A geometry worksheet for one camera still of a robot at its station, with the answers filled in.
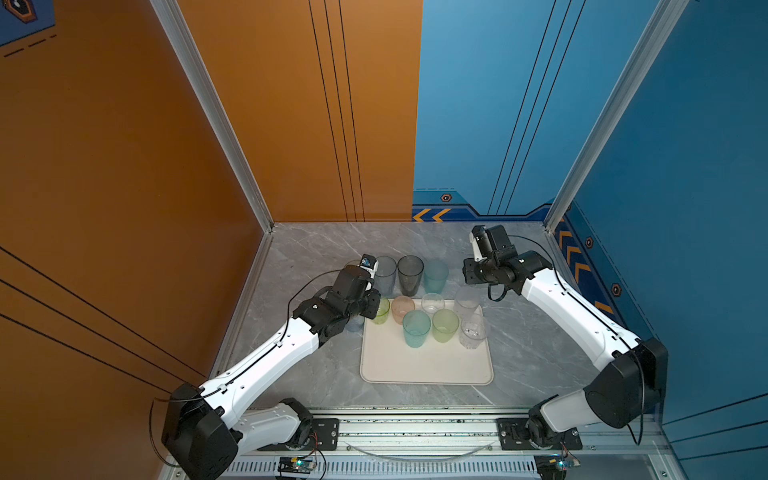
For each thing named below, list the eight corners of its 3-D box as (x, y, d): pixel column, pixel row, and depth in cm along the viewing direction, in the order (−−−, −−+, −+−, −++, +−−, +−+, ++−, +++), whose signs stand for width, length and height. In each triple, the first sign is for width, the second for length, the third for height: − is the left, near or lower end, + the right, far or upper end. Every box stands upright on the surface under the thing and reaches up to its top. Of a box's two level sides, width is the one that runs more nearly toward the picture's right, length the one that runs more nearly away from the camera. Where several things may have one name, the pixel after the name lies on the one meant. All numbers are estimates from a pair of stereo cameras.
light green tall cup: (432, 342, 90) (434, 330, 84) (430, 321, 95) (432, 308, 88) (456, 342, 90) (461, 330, 84) (453, 321, 95) (457, 308, 88)
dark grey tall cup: (394, 290, 102) (394, 266, 91) (405, 275, 106) (406, 250, 95) (412, 300, 100) (414, 276, 89) (423, 285, 104) (426, 260, 93)
